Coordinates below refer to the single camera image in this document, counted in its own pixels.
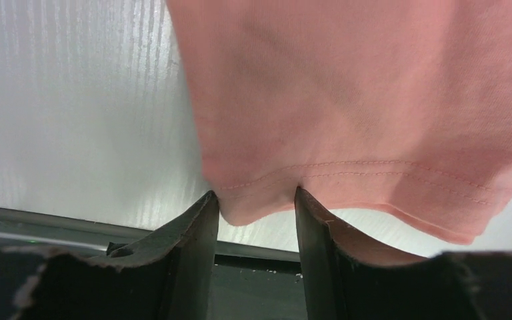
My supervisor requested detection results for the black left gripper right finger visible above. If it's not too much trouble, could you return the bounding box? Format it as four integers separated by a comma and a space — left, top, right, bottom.
294, 188, 512, 319

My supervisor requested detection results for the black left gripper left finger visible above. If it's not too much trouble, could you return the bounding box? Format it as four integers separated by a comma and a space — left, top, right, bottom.
0, 191, 219, 319

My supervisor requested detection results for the salmon pink t shirt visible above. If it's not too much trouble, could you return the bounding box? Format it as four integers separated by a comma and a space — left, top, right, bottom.
167, 1, 512, 245

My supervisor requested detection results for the aluminium frame rail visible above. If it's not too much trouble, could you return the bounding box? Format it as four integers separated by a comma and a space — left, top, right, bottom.
0, 203, 301, 264

